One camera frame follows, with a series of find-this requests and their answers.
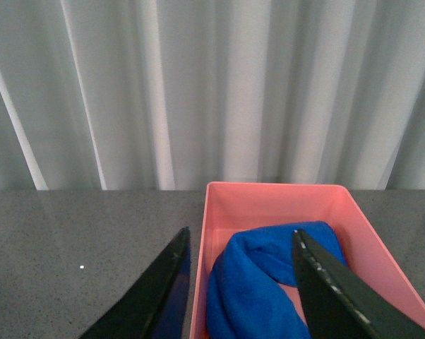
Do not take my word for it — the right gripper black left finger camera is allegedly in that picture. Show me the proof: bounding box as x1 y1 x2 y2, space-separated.
81 227 191 338

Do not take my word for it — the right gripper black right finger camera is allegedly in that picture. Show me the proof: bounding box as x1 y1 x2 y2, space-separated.
292 230 425 338

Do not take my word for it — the blue microfiber cloth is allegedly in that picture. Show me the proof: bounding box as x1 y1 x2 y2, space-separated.
206 221 345 338

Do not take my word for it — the pink plastic tray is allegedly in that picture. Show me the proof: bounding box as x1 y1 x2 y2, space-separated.
190 182 425 338

